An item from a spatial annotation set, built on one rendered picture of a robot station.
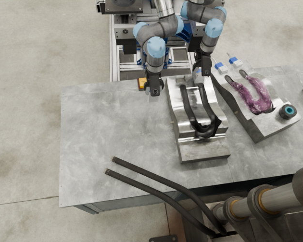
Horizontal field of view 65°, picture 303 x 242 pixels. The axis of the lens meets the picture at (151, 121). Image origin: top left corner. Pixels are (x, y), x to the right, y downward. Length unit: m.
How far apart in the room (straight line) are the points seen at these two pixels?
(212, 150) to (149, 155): 0.33
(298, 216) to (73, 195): 0.95
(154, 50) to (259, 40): 2.31
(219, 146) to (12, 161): 1.74
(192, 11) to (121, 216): 1.54
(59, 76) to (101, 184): 1.61
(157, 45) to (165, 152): 0.58
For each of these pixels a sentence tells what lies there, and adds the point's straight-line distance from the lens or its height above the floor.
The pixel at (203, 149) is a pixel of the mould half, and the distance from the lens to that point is 1.27.
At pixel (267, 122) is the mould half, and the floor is 0.91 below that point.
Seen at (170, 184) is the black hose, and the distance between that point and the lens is 1.14.
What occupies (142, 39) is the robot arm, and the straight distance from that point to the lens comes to 1.06.
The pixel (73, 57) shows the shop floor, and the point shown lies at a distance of 2.75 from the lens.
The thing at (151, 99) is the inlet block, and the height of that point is 0.94.
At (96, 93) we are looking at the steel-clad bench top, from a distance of 1.47.
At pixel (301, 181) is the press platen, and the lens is 0.61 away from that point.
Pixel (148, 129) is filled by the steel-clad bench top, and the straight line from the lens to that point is 1.33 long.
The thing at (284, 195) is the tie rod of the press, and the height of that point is 1.42.
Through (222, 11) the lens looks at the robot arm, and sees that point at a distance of 1.30.
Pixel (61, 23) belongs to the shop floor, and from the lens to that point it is 3.15.
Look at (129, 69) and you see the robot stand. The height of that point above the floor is 0.23.
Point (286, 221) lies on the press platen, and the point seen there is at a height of 1.29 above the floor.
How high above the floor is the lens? 2.02
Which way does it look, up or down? 64 degrees down
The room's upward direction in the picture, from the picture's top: 6 degrees clockwise
